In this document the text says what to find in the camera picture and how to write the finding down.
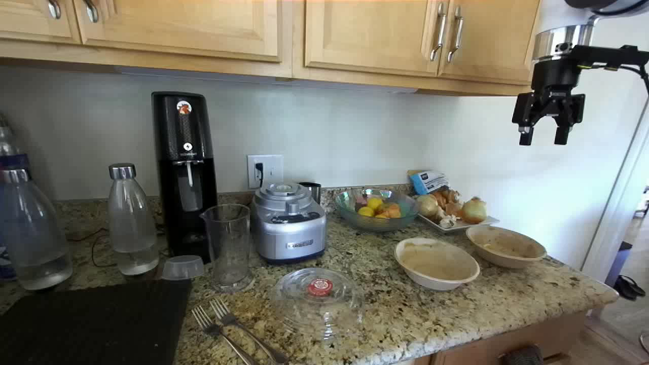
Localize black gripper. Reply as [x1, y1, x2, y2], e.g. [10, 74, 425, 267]
[513, 59, 586, 146]

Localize beige speckled bowl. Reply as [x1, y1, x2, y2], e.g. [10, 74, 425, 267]
[394, 238, 481, 291]
[466, 224, 545, 269]

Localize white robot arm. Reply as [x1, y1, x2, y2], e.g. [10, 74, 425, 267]
[511, 0, 649, 146]

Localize glass fruit bowl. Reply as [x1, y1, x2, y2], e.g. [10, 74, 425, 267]
[335, 189, 418, 230]

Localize yellow onion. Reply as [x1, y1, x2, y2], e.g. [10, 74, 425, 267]
[462, 196, 488, 222]

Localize white rectangular vegetable plate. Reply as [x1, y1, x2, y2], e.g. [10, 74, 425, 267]
[418, 201, 479, 230]

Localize blue white snack bag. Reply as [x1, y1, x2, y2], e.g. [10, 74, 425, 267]
[410, 170, 446, 195]

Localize wooden upper cabinets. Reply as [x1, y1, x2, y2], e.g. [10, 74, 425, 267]
[0, 0, 542, 96]

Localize wooden cabinets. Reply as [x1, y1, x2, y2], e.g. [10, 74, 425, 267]
[398, 311, 590, 365]
[0, 0, 542, 96]

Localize wooden lower cabinets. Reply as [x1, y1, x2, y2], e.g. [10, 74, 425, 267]
[398, 311, 590, 365]

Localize steel cup behind processor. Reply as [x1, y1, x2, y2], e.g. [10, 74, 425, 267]
[299, 180, 320, 205]

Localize silver food processor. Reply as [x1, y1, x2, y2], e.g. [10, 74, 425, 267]
[252, 183, 327, 261]

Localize glass lid red knob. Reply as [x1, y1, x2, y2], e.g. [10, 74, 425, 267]
[270, 267, 364, 342]

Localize clear plastic measuring cup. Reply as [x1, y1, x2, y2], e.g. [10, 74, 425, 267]
[201, 203, 252, 291]

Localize black soda maker machine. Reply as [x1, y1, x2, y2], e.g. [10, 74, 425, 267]
[153, 91, 218, 261]

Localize silver fork right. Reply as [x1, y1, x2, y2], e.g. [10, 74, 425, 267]
[209, 300, 288, 365]

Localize silver fork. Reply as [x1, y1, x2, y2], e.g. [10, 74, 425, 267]
[209, 300, 288, 365]
[191, 305, 256, 365]

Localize silver fork left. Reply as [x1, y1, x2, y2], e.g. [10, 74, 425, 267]
[191, 305, 256, 365]

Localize small grey plastic cap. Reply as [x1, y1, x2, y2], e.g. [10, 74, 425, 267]
[160, 256, 205, 280]

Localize small clear water bottle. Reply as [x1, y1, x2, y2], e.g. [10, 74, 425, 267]
[108, 162, 158, 275]

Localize black drying mat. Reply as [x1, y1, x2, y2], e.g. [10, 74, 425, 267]
[0, 280, 193, 365]

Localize large clear water bottle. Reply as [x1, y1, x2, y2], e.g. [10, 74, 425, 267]
[0, 119, 74, 291]

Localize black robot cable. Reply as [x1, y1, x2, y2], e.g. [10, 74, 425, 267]
[570, 42, 649, 98]

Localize white wall outlet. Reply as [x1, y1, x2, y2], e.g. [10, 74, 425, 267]
[247, 154, 284, 189]

